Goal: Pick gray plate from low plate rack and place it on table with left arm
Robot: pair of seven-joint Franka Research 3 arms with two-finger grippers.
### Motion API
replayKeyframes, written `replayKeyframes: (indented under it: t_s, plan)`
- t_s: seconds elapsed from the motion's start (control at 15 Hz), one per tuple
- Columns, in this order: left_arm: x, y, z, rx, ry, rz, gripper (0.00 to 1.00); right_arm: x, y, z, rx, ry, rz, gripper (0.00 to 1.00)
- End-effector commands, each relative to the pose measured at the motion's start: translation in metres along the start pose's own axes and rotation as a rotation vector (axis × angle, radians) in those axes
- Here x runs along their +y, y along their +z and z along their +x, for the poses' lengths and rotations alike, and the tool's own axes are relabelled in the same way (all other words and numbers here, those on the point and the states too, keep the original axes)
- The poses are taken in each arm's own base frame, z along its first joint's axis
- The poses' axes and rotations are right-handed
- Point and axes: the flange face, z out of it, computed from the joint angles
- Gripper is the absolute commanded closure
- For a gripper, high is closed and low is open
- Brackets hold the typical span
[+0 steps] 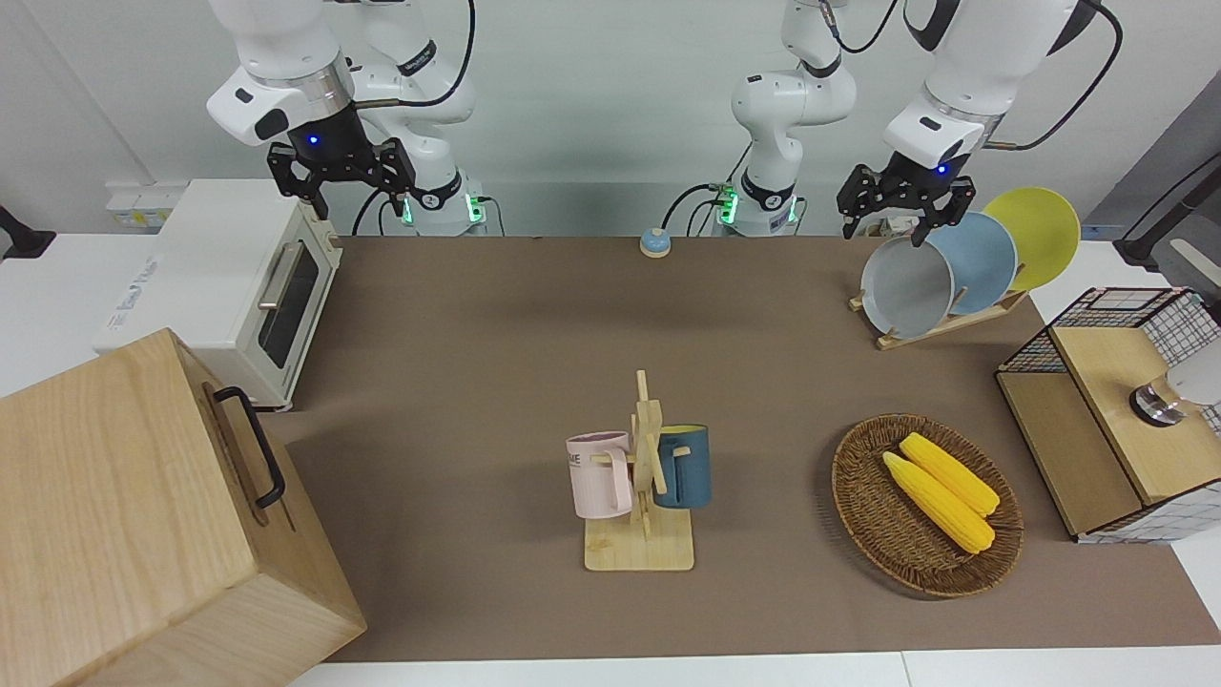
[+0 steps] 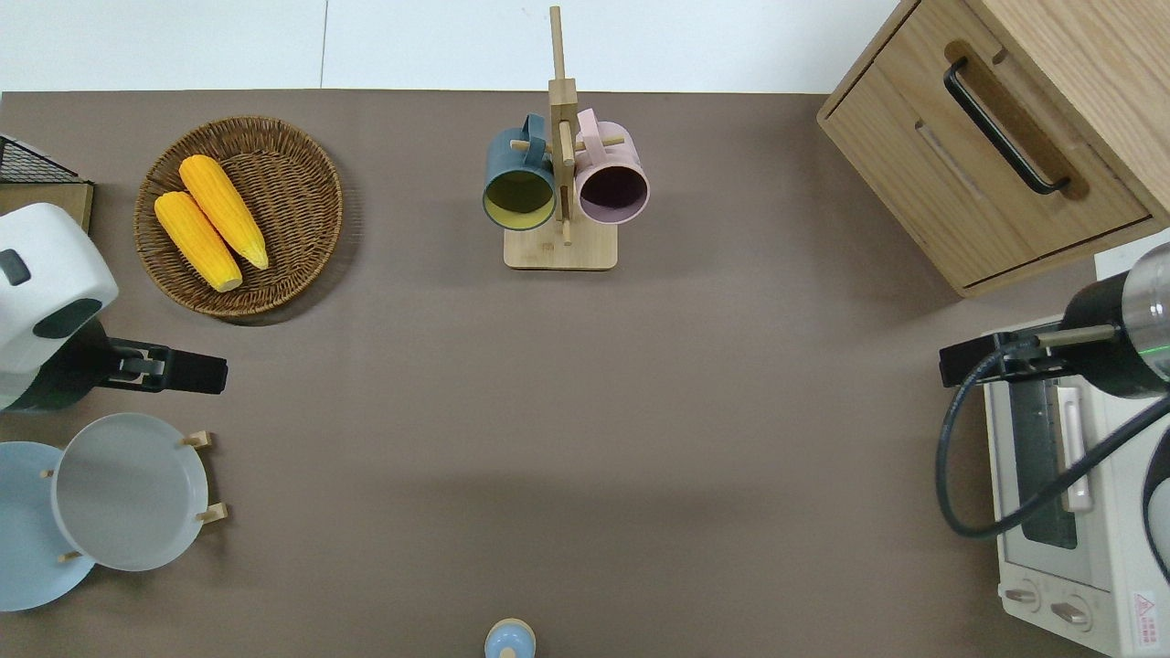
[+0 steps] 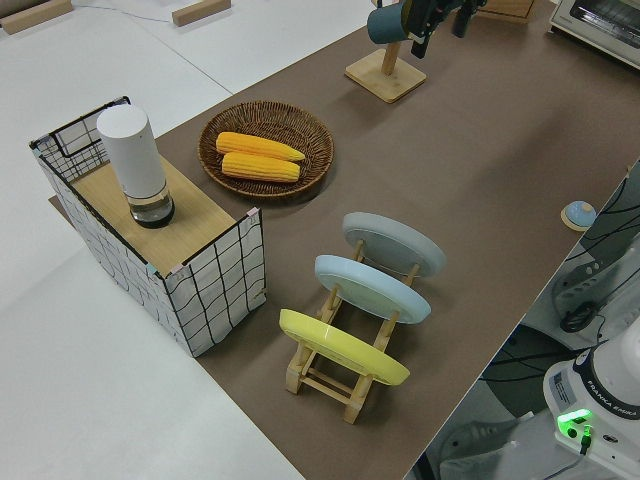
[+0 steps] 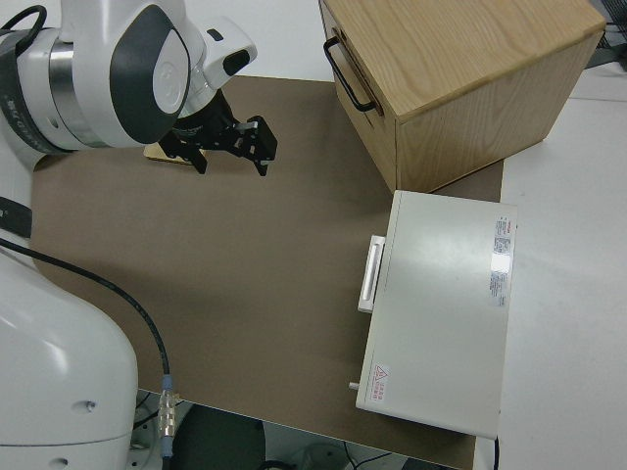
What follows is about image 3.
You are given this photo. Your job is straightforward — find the wooden block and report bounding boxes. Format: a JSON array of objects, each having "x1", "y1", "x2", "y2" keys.
[
  {"x1": 171, "y1": 0, "x2": 232, "y2": 26},
  {"x1": 0, "y1": 0, "x2": 71, "y2": 35}
]

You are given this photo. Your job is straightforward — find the gray plate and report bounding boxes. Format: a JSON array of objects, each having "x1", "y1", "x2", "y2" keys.
[{"x1": 341, "y1": 211, "x2": 447, "y2": 280}]

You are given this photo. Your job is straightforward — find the yellow plate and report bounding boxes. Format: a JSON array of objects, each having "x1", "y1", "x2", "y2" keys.
[{"x1": 278, "y1": 308, "x2": 412, "y2": 386}]

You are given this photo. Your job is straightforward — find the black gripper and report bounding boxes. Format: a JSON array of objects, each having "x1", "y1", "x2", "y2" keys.
[{"x1": 402, "y1": 0, "x2": 489, "y2": 59}]

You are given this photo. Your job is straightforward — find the wire grid wooden shelf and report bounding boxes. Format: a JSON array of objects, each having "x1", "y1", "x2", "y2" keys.
[{"x1": 28, "y1": 94, "x2": 265, "y2": 359}]

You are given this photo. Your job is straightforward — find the wooden plate rack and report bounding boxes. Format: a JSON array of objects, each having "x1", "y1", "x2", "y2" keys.
[{"x1": 284, "y1": 237, "x2": 421, "y2": 425}]

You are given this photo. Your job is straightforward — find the yellow corn cob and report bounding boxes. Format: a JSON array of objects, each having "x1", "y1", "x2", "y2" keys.
[
  {"x1": 215, "y1": 131, "x2": 306, "y2": 162},
  {"x1": 220, "y1": 152, "x2": 301, "y2": 183}
]

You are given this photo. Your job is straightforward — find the brown wicker basket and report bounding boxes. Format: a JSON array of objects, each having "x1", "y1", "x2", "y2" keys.
[{"x1": 198, "y1": 101, "x2": 335, "y2": 202}]

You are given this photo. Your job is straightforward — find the coiled black cable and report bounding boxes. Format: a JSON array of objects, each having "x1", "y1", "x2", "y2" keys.
[{"x1": 559, "y1": 299, "x2": 609, "y2": 334}]

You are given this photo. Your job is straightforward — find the blue service bell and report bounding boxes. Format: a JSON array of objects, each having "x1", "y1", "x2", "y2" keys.
[{"x1": 559, "y1": 200, "x2": 596, "y2": 231}]

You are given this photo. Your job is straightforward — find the wooden mug tree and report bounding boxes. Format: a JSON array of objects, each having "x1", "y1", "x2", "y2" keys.
[{"x1": 343, "y1": 0, "x2": 428, "y2": 105}]

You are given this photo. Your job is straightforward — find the dark teal mug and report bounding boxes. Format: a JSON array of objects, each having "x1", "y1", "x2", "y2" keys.
[{"x1": 367, "y1": 2, "x2": 419, "y2": 45}]

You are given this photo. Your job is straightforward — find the thin blue wire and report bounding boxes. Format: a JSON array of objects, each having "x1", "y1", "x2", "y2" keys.
[{"x1": 74, "y1": 0, "x2": 174, "y2": 24}]

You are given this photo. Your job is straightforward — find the light blue plate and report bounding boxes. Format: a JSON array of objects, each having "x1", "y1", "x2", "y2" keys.
[{"x1": 314, "y1": 254, "x2": 432, "y2": 326}]

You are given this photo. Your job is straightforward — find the white toaster oven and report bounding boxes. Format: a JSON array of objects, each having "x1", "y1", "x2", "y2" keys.
[{"x1": 546, "y1": 0, "x2": 640, "y2": 69}]

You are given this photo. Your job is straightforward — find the white cylindrical bottle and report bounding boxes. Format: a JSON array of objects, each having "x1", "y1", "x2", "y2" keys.
[{"x1": 96, "y1": 104, "x2": 176, "y2": 230}]

